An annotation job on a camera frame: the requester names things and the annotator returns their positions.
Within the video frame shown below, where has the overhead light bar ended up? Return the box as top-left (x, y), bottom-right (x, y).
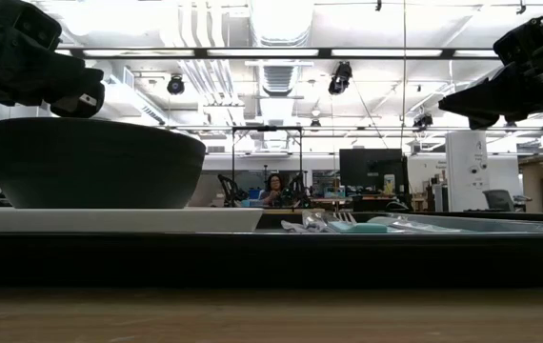
top-left (54, 46), bottom-right (501, 61)

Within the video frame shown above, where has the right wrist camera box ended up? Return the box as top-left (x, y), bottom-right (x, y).
top-left (493, 16), bottom-right (543, 62)

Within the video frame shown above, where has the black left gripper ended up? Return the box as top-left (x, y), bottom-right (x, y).
top-left (0, 28), bottom-right (106, 119)

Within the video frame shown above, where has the person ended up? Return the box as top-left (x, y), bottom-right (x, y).
top-left (260, 173), bottom-right (292, 208)

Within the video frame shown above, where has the black computer monitor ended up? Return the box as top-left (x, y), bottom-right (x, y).
top-left (339, 148), bottom-right (409, 194)

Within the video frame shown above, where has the grey cloth napkin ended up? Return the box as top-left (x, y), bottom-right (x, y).
top-left (280, 218), bottom-right (477, 234)

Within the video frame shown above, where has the grey office chair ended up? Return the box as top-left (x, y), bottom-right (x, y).
top-left (483, 189), bottom-right (516, 212)

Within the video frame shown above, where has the black ceiling spotlight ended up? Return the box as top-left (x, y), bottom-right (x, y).
top-left (166, 73), bottom-right (186, 95)
top-left (412, 112), bottom-right (434, 130)
top-left (327, 60), bottom-right (353, 96)

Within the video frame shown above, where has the spoon with teal handle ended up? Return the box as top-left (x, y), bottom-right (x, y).
top-left (302, 211), bottom-right (390, 234)

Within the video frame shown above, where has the white round plate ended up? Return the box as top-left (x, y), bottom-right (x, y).
top-left (0, 206), bottom-right (265, 233)

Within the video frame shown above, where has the black station frame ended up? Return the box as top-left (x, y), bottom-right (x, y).
top-left (231, 125), bottom-right (304, 204)

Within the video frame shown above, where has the black bowl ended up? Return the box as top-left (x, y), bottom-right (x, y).
top-left (0, 117), bottom-right (207, 210)

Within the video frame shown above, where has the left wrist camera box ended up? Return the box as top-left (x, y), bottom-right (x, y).
top-left (11, 2), bottom-right (64, 50)

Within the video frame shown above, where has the fork with patterned handle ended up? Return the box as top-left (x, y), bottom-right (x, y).
top-left (332, 212), bottom-right (413, 228)

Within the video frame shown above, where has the white pillar with signs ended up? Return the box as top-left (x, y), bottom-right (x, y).
top-left (445, 131), bottom-right (491, 212)

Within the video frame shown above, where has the silver ventilation duct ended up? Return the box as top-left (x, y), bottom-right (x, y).
top-left (247, 0), bottom-right (315, 96)

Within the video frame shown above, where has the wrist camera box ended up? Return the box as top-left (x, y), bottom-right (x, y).
top-left (11, 2), bottom-right (64, 50)
top-left (493, 16), bottom-right (543, 62)

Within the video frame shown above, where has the black plastic tray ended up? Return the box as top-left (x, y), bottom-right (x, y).
top-left (0, 212), bottom-right (543, 288)

